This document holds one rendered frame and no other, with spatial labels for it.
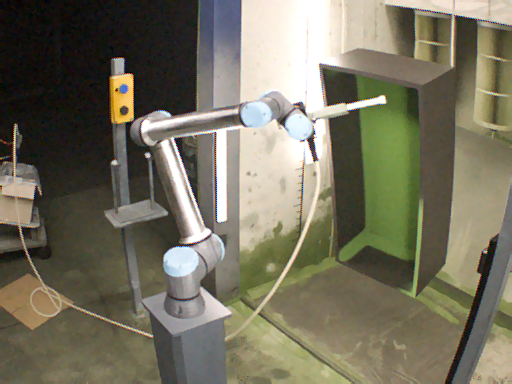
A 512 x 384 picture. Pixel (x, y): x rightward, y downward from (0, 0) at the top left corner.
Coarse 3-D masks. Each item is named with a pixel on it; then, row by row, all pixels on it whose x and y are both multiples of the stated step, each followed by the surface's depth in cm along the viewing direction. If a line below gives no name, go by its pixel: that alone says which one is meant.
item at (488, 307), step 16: (496, 256) 111; (496, 272) 112; (496, 288) 113; (480, 304) 118; (496, 304) 115; (480, 320) 118; (480, 336) 119; (464, 352) 124; (480, 352) 123; (464, 368) 125
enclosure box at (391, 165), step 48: (336, 96) 253; (432, 96) 204; (336, 144) 263; (384, 144) 274; (432, 144) 215; (336, 192) 276; (384, 192) 290; (432, 192) 229; (336, 240) 287; (384, 240) 305; (432, 240) 246
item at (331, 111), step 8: (384, 96) 206; (344, 104) 209; (352, 104) 209; (360, 104) 208; (368, 104) 208; (312, 112) 213; (320, 112) 212; (328, 112) 211; (336, 112) 210; (344, 112) 210; (280, 128) 217; (312, 144) 215; (312, 152) 215; (312, 160) 216
